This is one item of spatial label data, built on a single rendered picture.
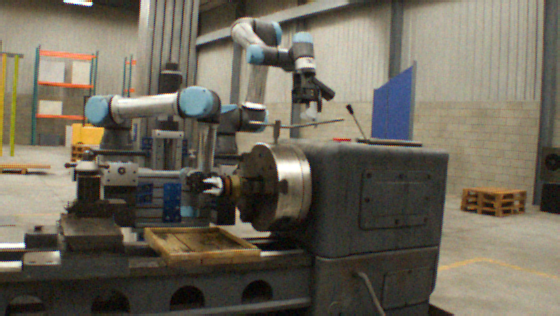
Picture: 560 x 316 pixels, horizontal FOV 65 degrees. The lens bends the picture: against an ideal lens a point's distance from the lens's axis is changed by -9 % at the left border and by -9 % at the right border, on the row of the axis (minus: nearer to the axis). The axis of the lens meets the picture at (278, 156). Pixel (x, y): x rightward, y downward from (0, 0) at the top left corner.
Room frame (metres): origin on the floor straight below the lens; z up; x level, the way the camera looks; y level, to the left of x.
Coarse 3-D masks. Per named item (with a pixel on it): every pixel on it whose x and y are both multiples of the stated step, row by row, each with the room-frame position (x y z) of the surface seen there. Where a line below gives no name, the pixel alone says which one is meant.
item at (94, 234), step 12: (72, 216) 1.44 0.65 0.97; (72, 228) 1.28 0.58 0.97; (84, 228) 1.29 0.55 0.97; (96, 228) 1.31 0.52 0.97; (108, 228) 1.32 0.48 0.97; (72, 240) 1.20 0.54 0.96; (84, 240) 1.21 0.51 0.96; (96, 240) 1.23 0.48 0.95; (108, 240) 1.24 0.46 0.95; (120, 240) 1.26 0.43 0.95
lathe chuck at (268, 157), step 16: (256, 144) 1.70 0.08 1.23; (272, 144) 1.65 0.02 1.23; (256, 160) 1.69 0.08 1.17; (272, 160) 1.58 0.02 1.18; (288, 160) 1.59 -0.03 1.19; (272, 176) 1.58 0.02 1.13; (288, 176) 1.55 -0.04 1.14; (288, 192) 1.54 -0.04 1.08; (256, 208) 1.68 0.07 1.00; (272, 208) 1.56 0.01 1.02; (288, 208) 1.55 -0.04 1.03; (256, 224) 1.67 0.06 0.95; (272, 224) 1.57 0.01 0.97; (288, 224) 1.60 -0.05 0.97
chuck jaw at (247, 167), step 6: (240, 156) 1.72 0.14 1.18; (246, 156) 1.71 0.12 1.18; (252, 156) 1.72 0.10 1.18; (240, 162) 1.68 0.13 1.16; (246, 162) 1.69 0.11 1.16; (252, 162) 1.70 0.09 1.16; (240, 168) 1.67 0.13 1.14; (246, 168) 1.67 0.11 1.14; (252, 168) 1.68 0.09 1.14; (234, 174) 1.66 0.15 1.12; (240, 174) 1.65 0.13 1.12; (246, 174) 1.66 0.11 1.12; (252, 174) 1.67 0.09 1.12; (258, 174) 1.68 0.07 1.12; (252, 180) 1.68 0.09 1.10; (258, 180) 1.70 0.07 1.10
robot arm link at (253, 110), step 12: (264, 24) 2.13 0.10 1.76; (276, 24) 2.16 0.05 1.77; (264, 36) 2.13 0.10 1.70; (276, 36) 2.15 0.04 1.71; (252, 72) 2.20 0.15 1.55; (264, 72) 2.20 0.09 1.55; (252, 84) 2.21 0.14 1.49; (264, 84) 2.23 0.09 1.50; (252, 96) 2.22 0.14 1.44; (252, 108) 2.22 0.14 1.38; (264, 108) 2.26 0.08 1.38; (252, 120) 2.23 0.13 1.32; (264, 120) 2.25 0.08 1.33; (252, 132) 2.29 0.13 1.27
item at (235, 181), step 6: (222, 180) 1.58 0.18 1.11; (228, 180) 1.59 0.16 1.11; (234, 180) 1.59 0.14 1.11; (240, 180) 1.60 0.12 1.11; (246, 180) 1.63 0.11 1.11; (228, 186) 1.57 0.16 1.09; (234, 186) 1.58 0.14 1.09; (240, 186) 1.59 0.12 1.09; (222, 192) 1.58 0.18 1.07; (228, 192) 1.58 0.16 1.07; (234, 192) 1.58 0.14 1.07; (240, 192) 1.59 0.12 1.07; (222, 198) 1.60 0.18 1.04; (228, 198) 1.60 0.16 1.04; (234, 198) 1.60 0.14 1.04
